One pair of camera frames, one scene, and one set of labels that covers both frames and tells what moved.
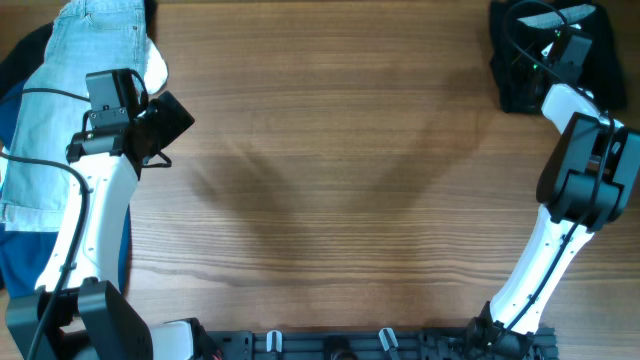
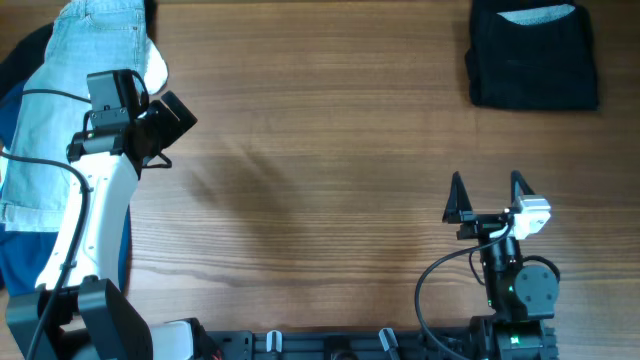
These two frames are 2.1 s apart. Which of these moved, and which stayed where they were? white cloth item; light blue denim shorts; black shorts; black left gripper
Moved: black shorts
Stayed: white cloth item; black left gripper; light blue denim shorts
